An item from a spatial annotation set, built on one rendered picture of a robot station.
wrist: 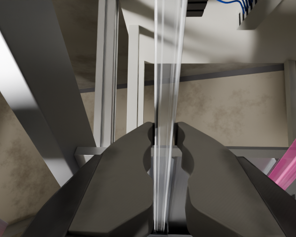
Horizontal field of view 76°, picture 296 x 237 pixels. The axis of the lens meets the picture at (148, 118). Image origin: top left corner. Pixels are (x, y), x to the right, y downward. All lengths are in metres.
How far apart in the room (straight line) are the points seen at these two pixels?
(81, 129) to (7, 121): 3.43
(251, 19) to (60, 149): 0.53
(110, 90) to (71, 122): 0.25
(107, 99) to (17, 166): 3.38
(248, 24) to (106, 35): 0.36
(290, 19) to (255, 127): 2.28
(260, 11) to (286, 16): 0.16
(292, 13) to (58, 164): 0.67
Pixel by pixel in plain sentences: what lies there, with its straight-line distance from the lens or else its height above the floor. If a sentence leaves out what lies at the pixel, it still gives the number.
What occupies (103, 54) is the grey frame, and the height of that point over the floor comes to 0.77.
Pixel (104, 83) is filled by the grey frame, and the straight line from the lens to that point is 0.44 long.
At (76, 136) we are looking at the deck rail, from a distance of 0.19.
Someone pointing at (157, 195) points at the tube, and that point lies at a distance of 0.21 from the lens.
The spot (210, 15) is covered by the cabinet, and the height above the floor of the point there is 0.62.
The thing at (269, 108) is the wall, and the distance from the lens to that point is 2.96.
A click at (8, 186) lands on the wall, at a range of 3.74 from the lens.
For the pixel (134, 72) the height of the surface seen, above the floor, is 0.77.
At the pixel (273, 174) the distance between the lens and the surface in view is 0.22.
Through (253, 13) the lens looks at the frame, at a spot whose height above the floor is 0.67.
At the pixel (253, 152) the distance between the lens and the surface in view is 0.20.
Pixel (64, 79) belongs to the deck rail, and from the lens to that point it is 0.17.
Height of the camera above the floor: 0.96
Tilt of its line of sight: 5 degrees down
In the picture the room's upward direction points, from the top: 179 degrees counter-clockwise
